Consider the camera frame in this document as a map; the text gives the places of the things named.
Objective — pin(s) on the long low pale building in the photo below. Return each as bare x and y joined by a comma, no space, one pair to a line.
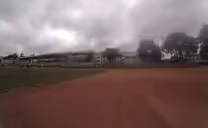
68,59

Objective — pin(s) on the red dirt ground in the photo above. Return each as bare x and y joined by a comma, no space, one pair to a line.
125,100

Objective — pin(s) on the green grass field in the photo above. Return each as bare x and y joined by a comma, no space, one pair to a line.
32,77

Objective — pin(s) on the row of dark trees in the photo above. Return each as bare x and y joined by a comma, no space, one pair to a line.
180,45

